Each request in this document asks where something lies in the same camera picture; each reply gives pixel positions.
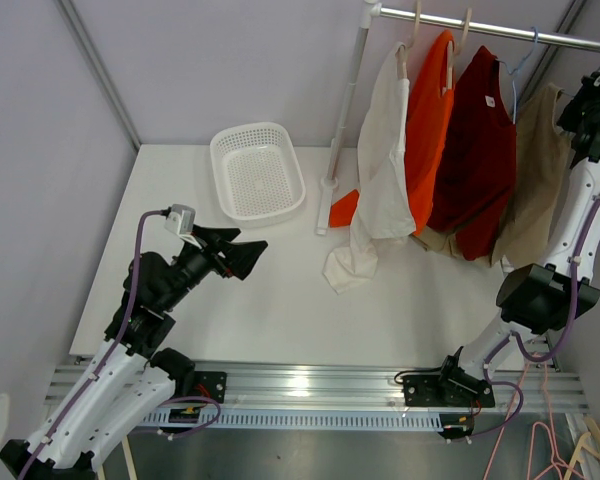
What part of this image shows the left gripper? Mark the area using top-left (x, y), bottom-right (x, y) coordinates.
top-left (160, 225), bottom-right (267, 310)

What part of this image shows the beige t shirt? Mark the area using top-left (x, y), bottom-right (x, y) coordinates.
top-left (410, 82), bottom-right (574, 269)

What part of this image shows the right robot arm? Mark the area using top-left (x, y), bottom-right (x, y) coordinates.
top-left (435, 72), bottom-right (600, 407)

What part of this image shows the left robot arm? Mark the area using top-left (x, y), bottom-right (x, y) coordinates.
top-left (0, 226), bottom-right (268, 479)

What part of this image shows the blue hanger under red shirt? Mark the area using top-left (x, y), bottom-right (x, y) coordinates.
top-left (496, 26), bottom-right (539, 124)

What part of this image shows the dark red t shirt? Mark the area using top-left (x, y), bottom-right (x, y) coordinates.
top-left (427, 46), bottom-right (516, 261)

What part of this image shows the beige hanger under orange shirt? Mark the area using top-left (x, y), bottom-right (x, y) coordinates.
top-left (441, 7), bottom-right (473, 94)

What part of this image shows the white t shirt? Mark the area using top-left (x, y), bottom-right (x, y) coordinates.
top-left (323, 43), bottom-right (416, 294)

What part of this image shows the orange t shirt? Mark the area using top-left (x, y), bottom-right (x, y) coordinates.
top-left (328, 29), bottom-right (456, 237)

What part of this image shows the beige hanger under white shirt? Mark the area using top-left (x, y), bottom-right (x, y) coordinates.
top-left (395, 0), bottom-right (422, 80)

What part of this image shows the beige hanger on floor right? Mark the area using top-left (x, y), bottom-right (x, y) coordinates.
top-left (563, 415), bottom-right (600, 479)

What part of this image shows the pink hanger on floor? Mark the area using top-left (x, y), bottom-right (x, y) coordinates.
top-left (482, 349), bottom-right (581, 480)

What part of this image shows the white perforated plastic basket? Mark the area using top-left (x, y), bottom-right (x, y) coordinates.
top-left (210, 122), bottom-right (306, 229)

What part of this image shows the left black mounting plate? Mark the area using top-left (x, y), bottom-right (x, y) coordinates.
top-left (173, 371), bottom-right (228, 404)

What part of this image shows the black mounting plate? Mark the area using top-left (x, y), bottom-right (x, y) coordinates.
top-left (173, 371), bottom-right (228, 404)
top-left (394, 372), bottom-right (495, 408)

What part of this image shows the white clothes rack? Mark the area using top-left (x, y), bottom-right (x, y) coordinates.
top-left (314, 1), bottom-right (600, 236)

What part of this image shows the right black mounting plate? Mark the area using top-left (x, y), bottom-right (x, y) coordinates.
top-left (394, 372), bottom-right (495, 408)

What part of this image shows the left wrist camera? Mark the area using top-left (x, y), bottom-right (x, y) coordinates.
top-left (164, 204), bottom-right (196, 237)

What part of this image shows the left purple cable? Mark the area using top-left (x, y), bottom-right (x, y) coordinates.
top-left (17, 209), bottom-right (224, 480)

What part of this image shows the white slotted cable duct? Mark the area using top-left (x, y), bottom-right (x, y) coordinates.
top-left (139, 409), bottom-right (444, 431)

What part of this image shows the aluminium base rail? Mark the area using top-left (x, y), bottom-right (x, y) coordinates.
top-left (44, 362), bottom-right (589, 414)

